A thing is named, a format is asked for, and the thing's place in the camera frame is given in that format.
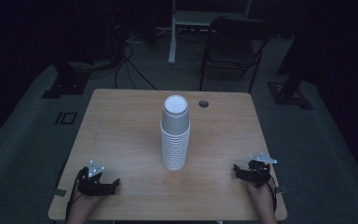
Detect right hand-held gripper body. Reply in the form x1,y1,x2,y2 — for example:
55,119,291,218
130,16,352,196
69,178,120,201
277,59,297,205
244,151,279,189

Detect white metal desk frame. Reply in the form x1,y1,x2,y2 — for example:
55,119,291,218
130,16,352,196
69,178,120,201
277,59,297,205
167,0,254,65

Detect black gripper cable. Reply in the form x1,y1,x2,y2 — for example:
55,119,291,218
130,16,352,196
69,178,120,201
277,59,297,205
266,173,279,216
64,175,86,222

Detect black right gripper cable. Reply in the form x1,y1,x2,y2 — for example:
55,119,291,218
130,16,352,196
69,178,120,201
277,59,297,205
266,173,279,216

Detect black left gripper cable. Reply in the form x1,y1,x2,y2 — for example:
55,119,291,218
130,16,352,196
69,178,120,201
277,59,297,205
64,175,86,222

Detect person's left hand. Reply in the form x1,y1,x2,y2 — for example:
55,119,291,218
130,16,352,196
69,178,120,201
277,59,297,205
69,189,106,220

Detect black stand base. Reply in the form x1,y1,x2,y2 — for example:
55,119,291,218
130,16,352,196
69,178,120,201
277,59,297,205
267,79,314,111
41,61,91,100

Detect black folding chair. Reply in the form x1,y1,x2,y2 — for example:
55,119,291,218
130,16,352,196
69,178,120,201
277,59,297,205
199,16,274,94

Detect stack of white paper cups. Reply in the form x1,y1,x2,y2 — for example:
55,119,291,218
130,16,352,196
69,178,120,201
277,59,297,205
159,94,191,173

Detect person's right hand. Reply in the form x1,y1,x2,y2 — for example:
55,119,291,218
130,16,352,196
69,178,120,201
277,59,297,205
245,180,277,218

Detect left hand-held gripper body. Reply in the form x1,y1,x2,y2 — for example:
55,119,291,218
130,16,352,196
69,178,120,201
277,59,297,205
76,160,107,197

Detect black floor cables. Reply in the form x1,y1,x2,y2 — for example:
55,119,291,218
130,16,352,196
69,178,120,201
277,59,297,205
88,29,158,91

